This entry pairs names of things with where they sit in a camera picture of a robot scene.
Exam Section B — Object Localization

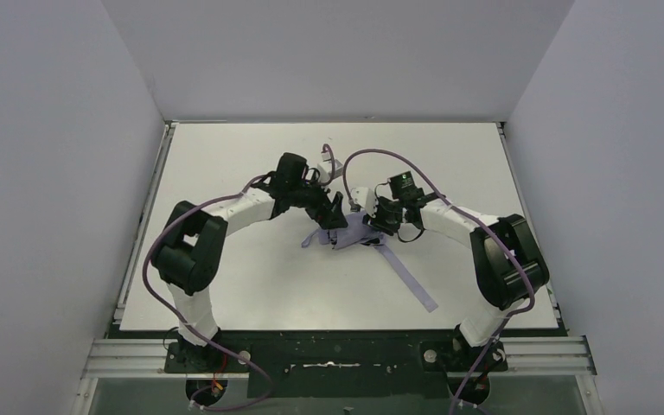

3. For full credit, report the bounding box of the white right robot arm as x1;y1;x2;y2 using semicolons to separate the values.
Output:
351;172;550;347

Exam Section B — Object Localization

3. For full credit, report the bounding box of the aluminium frame rail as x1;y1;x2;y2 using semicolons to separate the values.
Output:
70;336;604;414

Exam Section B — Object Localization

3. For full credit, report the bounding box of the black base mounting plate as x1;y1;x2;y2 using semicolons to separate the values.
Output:
165;330;508;405

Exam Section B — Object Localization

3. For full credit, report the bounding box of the purple folding umbrella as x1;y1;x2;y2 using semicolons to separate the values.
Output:
301;212;440;314

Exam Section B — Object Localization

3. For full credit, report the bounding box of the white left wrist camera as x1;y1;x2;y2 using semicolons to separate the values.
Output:
316;158;343;186

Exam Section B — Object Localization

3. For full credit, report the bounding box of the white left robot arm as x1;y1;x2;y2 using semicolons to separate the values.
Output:
142;146;348;348

